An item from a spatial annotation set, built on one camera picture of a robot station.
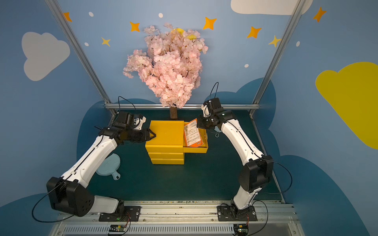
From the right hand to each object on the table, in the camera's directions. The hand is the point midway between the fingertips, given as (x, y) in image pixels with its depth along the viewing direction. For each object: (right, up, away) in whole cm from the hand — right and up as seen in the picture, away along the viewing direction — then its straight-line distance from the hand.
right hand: (199, 122), depth 83 cm
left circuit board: (-42, -53, -11) cm, 68 cm away
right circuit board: (+20, -54, -11) cm, 59 cm away
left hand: (-26, -7, -2) cm, 27 cm away
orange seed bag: (-4, -8, -1) cm, 9 cm away
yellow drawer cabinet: (-17, -14, -6) cm, 23 cm away
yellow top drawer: (+1, -15, -5) cm, 16 cm away
